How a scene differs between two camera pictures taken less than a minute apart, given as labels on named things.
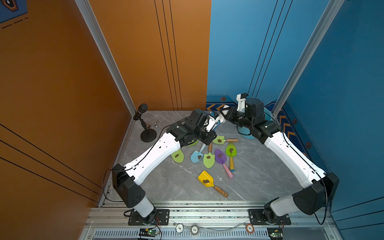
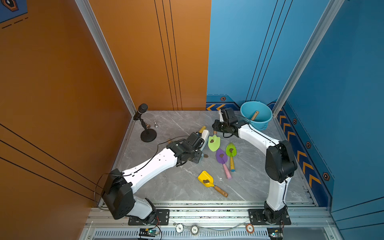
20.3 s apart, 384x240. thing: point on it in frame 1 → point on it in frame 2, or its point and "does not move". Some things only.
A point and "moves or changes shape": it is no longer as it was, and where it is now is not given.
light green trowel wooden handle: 221,140 moves or changes shape
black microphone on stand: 148,135 does not move
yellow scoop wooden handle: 208,180 does not move
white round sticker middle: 194,229 does not move
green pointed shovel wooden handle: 209,158 → 214,142
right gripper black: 232,112 → 216,127
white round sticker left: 179,228 does not move
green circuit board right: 275,233 does not move
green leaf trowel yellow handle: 231,151 does not move
